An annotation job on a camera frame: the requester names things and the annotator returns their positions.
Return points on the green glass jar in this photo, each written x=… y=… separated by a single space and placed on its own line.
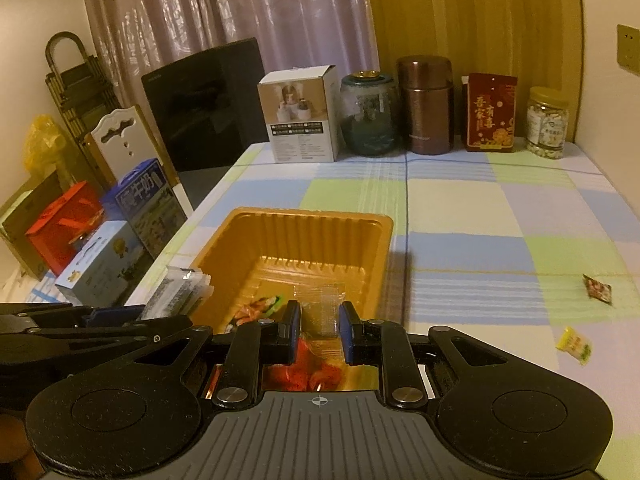
x=370 y=120

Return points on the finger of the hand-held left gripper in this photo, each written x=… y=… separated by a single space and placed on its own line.
x=112 y=314
x=100 y=335

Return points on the black sesame bar packet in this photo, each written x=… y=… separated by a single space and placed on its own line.
x=175 y=292

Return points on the green edged dark snack packet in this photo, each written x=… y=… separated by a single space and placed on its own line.
x=257 y=307

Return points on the white cardboard box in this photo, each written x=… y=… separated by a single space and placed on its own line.
x=300 y=110

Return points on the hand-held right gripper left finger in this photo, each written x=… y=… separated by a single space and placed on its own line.
x=295 y=332

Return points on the light blue printed box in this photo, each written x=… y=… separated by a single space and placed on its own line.
x=105 y=265

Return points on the clear plastic snack packet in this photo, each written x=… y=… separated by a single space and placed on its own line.
x=322 y=310

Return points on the blue milk carton box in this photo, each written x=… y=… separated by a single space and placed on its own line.
x=150 y=210

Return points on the orange plastic tray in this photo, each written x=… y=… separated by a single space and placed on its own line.
x=300 y=240

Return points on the dark folding rack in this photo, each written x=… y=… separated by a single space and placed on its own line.
x=75 y=90

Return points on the brown cardboard box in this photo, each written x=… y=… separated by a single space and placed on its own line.
x=20 y=220

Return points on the pale curtain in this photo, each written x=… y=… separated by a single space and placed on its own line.
x=225 y=5

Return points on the black flat screen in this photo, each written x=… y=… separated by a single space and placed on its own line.
x=200 y=110

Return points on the white carved wooden board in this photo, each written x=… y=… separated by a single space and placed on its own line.
x=125 y=140

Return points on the orange red candy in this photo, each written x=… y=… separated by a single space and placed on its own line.
x=329 y=372

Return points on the red decorated box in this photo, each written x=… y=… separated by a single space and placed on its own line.
x=490 y=115

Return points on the red gift bag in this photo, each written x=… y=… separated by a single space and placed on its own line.
x=60 y=230

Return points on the small reddish picture snack packet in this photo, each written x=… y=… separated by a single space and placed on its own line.
x=597 y=290

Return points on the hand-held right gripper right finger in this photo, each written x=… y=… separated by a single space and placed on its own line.
x=346 y=334

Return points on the clear plastic nut jar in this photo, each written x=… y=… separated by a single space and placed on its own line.
x=546 y=125

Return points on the yellow candy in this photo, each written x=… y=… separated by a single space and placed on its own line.
x=575 y=345

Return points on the red candy packet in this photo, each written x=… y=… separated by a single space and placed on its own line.
x=290 y=376

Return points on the brown metal canister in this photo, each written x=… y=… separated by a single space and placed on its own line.
x=425 y=105

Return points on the yellow plastic bag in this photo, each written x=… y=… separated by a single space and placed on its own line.
x=45 y=145

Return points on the wall socket plate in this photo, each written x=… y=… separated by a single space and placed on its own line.
x=630 y=47

